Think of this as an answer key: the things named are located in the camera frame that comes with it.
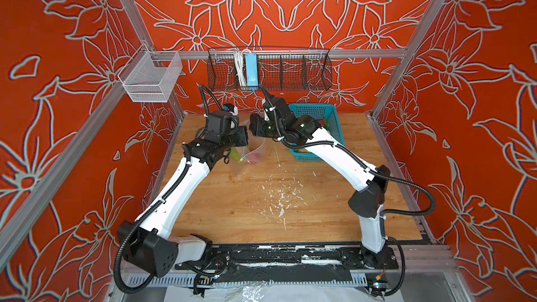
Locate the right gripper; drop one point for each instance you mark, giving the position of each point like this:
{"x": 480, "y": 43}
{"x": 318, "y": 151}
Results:
{"x": 256, "y": 125}

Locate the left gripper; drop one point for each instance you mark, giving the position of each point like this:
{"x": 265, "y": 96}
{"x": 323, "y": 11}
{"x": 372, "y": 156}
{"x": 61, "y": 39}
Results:
{"x": 241, "y": 133}

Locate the green cabbage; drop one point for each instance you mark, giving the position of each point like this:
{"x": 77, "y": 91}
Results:
{"x": 238, "y": 155}

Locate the clear zip top bag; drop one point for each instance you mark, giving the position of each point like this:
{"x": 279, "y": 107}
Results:
{"x": 255, "y": 144}

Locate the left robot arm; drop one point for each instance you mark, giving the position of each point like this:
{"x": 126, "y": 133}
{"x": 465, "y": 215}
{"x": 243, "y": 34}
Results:
{"x": 146, "y": 249}

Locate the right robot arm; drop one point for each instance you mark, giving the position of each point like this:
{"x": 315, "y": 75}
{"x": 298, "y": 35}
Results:
{"x": 368, "y": 180}

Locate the turquoise plastic basket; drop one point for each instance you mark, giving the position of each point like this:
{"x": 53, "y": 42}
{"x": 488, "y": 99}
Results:
{"x": 321, "y": 111}

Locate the light blue box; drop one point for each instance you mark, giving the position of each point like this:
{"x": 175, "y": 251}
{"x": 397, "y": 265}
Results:
{"x": 251, "y": 71}

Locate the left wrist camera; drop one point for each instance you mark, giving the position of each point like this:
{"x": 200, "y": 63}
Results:
{"x": 221, "y": 123}

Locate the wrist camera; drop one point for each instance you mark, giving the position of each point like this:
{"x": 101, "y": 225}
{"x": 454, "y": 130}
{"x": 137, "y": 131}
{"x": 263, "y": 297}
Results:
{"x": 276, "y": 107}
{"x": 221, "y": 123}

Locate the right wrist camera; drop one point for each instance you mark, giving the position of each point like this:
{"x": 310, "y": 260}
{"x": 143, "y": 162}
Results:
{"x": 276, "y": 107}

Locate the black wire wall basket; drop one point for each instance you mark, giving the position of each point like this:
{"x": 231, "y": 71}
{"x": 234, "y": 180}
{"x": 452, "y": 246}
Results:
{"x": 279, "y": 69}

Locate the clear wire wall basket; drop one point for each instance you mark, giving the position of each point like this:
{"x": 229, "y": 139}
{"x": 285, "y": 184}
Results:
{"x": 151, "y": 76}

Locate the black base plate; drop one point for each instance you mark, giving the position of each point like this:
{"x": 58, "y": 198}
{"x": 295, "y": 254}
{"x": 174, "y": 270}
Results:
{"x": 348, "y": 255}

